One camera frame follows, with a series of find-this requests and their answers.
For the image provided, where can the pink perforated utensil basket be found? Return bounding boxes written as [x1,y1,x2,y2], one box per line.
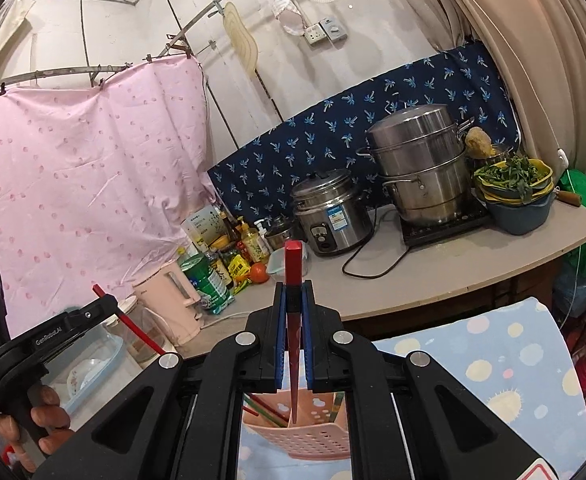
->
[240,390,351,461]

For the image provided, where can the stacked steel steamer pot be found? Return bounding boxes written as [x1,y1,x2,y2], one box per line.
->
[355,103,476,226]

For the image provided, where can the white clear small appliance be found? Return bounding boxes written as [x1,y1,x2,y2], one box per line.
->
[104,295,166,365]

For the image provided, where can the dark sauce bottle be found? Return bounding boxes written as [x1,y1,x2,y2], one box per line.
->
[221,212,241,243]

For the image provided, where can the white storage bin blue lid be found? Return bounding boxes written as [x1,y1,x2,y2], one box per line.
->
[43,332,126,416]

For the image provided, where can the white hanging cloth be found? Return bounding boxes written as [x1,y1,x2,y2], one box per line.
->
[252,0,308,37]

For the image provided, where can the black power cord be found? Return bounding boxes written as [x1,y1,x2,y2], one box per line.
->
[342,207,409,278]

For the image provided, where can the yellow oil bottle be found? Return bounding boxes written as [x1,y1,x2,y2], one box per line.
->
[240,217,269,261]

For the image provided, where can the blue plastic basin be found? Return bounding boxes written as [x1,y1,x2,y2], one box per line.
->
[483,180,558,236]

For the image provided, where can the black induction cooker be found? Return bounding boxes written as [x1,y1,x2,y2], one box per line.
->
[398,197,491,247]

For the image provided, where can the person's left hand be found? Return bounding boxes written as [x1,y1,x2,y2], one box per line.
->
[0,385,76,466]

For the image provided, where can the steel rice cooker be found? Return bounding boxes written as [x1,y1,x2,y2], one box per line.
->
[290,167,374,257]

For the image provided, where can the green tin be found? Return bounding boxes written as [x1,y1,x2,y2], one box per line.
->
[178,252,236,316]

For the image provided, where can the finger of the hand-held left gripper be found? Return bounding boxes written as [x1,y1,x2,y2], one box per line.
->
[79,295,120,332]

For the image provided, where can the yellow packet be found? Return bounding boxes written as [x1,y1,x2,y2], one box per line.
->
[227,254,254,293]

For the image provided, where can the white cable with switch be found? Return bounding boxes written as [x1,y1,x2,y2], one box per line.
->
[466,0,571,168]

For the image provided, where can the pink dotted curtain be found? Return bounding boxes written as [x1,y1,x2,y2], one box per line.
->
[0,55,224,331]

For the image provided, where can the wooden tool handle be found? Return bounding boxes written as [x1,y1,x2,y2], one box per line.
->
[553,187,583,208]

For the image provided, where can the hanging bamboo board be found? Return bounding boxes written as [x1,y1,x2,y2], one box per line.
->
[222,1,261,81]

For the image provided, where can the green leafy vegetables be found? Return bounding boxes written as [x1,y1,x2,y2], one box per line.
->
[473,156,549,198]

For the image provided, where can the brown loofah sponge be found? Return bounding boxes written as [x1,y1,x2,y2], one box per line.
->
[464,126,494,160]

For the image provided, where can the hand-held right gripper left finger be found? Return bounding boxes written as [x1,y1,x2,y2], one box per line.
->
[33,282,290,480]

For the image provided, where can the pink electric kettle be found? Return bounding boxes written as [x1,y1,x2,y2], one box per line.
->
[132,259,204,346]

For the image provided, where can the blue planet print tablecloth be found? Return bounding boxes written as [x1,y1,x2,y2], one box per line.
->
[238,297,586,480]

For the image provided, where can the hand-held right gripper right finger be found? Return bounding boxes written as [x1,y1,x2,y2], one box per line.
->
[299,282,559,480]

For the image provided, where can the white carton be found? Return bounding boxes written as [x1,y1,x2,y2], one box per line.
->
[182,207,226,251]

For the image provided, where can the yellow colander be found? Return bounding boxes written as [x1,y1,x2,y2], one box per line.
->
[474,158,555,207]

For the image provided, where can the white wall socket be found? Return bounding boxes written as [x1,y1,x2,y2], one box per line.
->
[304,17,349,47]

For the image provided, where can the wooden counter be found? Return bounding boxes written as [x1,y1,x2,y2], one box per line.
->
[173,195,586,361]

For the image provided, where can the navy palm print cloth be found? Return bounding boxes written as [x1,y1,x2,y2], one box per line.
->
[207,40,521,216]

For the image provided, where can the beige curtain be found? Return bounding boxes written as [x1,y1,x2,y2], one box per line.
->
[380,0,586,181]

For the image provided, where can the metal curtain rail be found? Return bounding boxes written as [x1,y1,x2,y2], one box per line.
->
[0,0,274,98]

